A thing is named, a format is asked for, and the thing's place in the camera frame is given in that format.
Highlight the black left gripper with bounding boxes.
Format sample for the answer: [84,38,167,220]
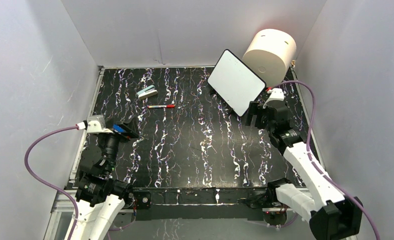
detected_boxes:
[100,114,139,173]

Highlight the red capped whiteboard marker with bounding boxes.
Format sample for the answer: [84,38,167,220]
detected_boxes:
[147,104,175,109]

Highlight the black framed whiteboard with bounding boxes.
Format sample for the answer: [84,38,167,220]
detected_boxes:
[207,49,267,117]

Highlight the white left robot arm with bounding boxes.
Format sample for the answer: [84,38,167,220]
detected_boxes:
[65,115,139,240]

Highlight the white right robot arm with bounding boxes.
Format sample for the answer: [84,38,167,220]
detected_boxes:
[245,100,362,240]

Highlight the teal and cream eraser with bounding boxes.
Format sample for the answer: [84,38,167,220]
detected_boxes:
[136,85,158,100]

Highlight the cream cylindrical container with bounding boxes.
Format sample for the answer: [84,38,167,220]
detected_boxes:
[242,28,297,88]

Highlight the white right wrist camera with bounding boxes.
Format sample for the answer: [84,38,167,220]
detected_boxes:
[262,88,285,109]

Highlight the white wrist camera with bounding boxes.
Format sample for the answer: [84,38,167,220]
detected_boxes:
[262,88,285,109]
[85,114,113,134]

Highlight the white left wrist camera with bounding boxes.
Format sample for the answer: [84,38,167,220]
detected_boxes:
[85,114,113,134]

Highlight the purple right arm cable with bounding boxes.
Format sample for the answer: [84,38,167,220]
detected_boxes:
[268,80,382,240]

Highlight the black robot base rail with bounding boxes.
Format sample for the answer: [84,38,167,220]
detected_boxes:
[127,187,289,222]

